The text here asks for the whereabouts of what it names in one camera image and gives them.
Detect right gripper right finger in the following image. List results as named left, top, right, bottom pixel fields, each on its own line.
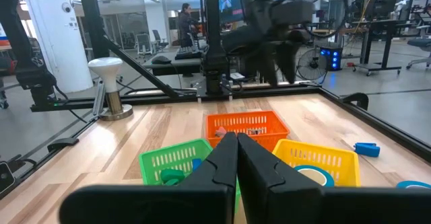
left=237, top=132, right=431, bottom=224

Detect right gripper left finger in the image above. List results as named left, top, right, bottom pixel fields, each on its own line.
left=59, top=132, right=238, bottom=224

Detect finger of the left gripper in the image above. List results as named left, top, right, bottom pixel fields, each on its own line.
left=261, top=45, right=282, bottom=86
left=279, top=40, right=302, bottom=83

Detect green mini stapler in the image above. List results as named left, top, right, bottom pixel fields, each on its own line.
left=159, top=168, right=187, bottom=186

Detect blue and grey object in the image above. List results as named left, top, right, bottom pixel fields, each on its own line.
left=245, top=126, right=267, bottom=136

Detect light blue tape roll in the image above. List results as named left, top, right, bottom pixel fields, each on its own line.
left=395, top=180, right=431, bottom=190

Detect round floor fan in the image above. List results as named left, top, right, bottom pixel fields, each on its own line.
left=296, top=47, right=329, bottom=82

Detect computer tower blue lights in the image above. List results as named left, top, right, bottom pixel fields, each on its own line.
left=319, top=46, right=343, bottom=72

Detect monitor with blue screen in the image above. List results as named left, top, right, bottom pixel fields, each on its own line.
left=218, top=0, right=244, bottom=25

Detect orange plastic basket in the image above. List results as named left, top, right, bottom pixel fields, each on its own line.
left=205, top=110, right=291, bottom=153

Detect green plastic basket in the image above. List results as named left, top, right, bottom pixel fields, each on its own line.
left=138, top=138, right=242, bottom=215

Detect black keyboard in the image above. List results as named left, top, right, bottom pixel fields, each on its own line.
left=174, top=47, right=205, bottom=61

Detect person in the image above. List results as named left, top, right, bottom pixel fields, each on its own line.
left=177, top=3, right=199, bottom=48

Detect yellow plastic basket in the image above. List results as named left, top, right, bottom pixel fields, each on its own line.
left=271, top=138, right=362, bottom=188

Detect black office desk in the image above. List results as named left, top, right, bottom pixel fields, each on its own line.
left=350, top=17, right=410, bottom=77

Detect black computer mouse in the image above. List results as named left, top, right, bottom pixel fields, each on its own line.
left=150, top=55, right=172, bottom=65

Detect black monitor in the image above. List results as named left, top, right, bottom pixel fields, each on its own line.
left=365, top=0, right=401, bottom=20

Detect grey office chair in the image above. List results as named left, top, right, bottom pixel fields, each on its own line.
left=405, top=37, right=431, bottom=71
left=134, top=32, right=153, bottom=56

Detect silver metal bar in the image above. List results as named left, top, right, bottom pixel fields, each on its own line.
left=92, top=79, right=106, bottom=118

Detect white bulb lamp brass base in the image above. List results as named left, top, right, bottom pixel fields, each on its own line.
left=88, top=57, right=134, bottom=122

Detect black table edge clip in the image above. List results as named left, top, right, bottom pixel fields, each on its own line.
left=46, top=137, right=80, bottom=153

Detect white round column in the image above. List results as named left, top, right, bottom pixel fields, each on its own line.
left=20, top=0, right=94, bottom=94

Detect black arched table handle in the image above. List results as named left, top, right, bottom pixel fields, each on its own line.
left=339, top=92, right=370, bottom=111

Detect black metal rig frame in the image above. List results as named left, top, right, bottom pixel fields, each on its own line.
left=0, top=0, right=431, bottom=198

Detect black table-level camera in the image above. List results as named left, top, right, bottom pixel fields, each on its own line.
left=0, top=161, right=17, bottom=195

